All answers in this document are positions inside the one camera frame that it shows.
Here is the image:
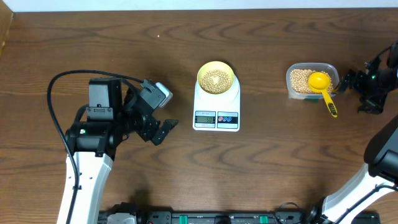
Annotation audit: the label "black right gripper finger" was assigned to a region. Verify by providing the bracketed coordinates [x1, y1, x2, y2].
[337, 70, 356, 93]
[358, 98, 384, 114]

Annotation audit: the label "yellow plastic scoop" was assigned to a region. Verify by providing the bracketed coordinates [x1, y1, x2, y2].
[308, 72, 338, 118]

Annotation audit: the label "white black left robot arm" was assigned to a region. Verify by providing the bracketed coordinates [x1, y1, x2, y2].
[57, 78, 178, 223]

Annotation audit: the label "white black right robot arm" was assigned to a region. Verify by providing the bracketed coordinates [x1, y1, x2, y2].
[305, 43, 397, 224]

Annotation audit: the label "white digital kitchen scale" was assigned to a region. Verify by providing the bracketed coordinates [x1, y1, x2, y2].
[192, 75, 241, 132]

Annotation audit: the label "soybeans in bowl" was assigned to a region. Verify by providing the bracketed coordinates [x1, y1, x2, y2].
[200, 69, 233, 95]

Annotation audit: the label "pale yellow bowl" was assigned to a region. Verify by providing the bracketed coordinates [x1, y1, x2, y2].
[197, 61, 235, 89]

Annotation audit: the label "soybeans in container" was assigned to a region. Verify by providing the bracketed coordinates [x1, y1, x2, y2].
[290, 69, 318, 94]

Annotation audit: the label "clear plastic container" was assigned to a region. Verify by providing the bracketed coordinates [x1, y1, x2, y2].
[286, 62, 340, 100]

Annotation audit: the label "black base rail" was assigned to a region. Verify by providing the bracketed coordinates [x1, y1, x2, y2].
[98, 202, 382, 224]

